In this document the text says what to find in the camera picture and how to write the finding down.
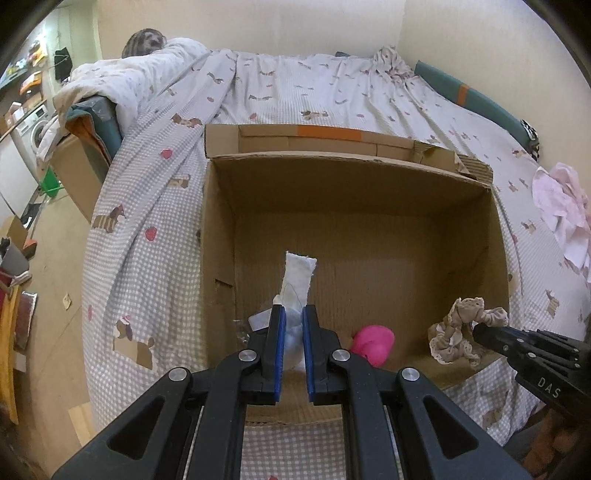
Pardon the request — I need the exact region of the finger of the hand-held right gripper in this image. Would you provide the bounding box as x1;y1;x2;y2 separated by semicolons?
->
471;323;591;354
480;339;583;372

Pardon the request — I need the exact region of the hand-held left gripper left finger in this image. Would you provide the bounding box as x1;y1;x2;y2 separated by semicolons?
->
51;305;287;480

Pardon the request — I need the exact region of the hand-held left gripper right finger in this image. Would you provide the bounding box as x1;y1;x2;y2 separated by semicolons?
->
301;305;532;480

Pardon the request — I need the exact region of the beige lace scrunchie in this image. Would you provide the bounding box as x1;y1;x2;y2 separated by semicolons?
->
427;296;509;367

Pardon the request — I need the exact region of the pink rubber toy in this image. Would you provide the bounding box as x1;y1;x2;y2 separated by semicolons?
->
349;324;395;368

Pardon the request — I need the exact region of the white fuzzy sock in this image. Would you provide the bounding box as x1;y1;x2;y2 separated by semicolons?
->
272;250;318;372

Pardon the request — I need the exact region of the brown cardboard box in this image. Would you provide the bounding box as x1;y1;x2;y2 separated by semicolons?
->
198;122;511;428

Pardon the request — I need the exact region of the pale pink cloth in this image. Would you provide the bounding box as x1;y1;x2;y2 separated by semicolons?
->
532;161;591;282

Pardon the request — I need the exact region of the dog print checked blanket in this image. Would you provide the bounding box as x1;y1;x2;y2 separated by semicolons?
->
36;37;591;480

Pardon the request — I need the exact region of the black and white cloth item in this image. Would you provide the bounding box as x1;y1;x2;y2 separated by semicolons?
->
519;119;541;160

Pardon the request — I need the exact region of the wooden board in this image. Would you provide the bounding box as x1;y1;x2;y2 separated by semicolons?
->
68;401;95;437

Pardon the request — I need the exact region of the teal mattress with orange stripe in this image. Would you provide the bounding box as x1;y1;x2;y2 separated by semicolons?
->
65;60;539;158

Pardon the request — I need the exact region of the plain cardboard box beside bed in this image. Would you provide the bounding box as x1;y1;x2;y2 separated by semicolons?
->
48;131;114;222

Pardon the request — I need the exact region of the grey bin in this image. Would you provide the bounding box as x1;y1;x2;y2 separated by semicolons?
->
0;237;33;282

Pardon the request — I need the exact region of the green dustpan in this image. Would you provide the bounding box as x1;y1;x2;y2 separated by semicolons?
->
39;166;63;197

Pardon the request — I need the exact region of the white floor cabinet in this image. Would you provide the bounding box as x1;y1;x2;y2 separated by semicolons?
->
0;134;38;217

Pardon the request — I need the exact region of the white washing machine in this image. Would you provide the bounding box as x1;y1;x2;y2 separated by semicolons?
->
11;105;51;162

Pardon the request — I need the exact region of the striped grey plush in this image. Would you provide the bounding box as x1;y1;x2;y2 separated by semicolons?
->
122;28;167;58

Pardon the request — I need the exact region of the black hanging garment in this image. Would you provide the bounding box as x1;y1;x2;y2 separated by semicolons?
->
53;47;72;84

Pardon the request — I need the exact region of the yellow frame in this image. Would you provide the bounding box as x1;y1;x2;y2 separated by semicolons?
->
0;286;24;425

